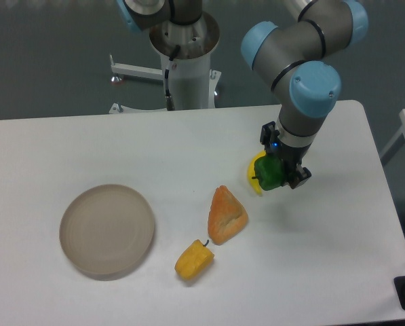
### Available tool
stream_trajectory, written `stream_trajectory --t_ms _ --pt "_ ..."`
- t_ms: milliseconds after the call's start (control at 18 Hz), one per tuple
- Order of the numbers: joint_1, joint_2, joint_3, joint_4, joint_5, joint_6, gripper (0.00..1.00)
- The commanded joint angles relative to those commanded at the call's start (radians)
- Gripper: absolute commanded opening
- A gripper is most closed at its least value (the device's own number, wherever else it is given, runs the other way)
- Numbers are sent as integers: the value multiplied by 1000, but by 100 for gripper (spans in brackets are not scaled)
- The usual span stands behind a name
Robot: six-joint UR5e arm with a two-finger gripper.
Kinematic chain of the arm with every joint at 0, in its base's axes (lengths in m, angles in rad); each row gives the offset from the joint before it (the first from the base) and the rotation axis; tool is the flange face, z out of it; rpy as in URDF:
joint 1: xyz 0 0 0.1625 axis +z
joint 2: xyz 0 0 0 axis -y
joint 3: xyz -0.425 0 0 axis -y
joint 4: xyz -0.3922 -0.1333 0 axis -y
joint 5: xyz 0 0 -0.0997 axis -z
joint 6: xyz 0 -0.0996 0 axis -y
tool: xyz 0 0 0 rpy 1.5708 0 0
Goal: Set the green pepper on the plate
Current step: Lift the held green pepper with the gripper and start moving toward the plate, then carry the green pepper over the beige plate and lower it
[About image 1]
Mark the yellow toy banana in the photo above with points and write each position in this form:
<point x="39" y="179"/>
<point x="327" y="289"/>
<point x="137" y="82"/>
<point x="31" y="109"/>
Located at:
<point x="251" y="175"/>

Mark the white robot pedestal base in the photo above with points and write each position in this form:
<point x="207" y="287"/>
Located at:
<point x="185" y="51"/>

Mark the beige round plate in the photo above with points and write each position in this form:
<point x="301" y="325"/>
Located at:
<point x="106" y="231"/>

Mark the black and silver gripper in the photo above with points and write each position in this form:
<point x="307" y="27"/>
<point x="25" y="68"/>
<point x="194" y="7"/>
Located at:
<point x="290" y="149"/>

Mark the orange triangular toy bread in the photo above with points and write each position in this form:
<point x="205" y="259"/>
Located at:
<point x="227" y="216"/>

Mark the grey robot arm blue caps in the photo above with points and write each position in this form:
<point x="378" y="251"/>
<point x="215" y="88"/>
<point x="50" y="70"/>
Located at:
<point x="290" y="61"/>

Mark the yellow toy pepper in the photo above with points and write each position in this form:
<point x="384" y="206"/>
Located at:
<point x="194" y="260"/>

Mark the green toy pepper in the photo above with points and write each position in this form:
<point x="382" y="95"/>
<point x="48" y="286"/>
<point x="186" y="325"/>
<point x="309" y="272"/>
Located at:
<point x="269" y="172"/>

